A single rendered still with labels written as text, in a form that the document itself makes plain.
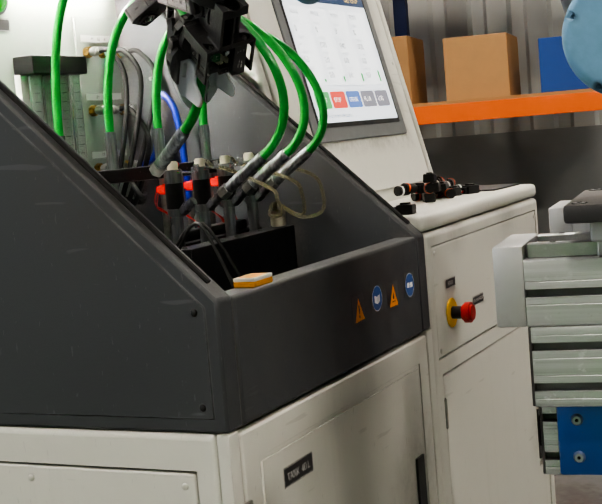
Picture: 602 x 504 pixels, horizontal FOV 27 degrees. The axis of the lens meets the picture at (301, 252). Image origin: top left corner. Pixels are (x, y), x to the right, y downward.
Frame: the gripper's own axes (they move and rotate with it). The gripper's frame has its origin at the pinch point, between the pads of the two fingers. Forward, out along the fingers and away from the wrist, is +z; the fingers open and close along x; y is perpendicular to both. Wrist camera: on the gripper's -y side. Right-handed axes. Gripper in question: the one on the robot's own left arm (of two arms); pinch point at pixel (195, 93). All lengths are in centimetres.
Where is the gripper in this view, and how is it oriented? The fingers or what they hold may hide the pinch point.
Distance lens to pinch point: 170.8
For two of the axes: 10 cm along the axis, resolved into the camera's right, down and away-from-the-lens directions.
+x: 8.3, -3.4, 4.4
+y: 5.4, 6.8, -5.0
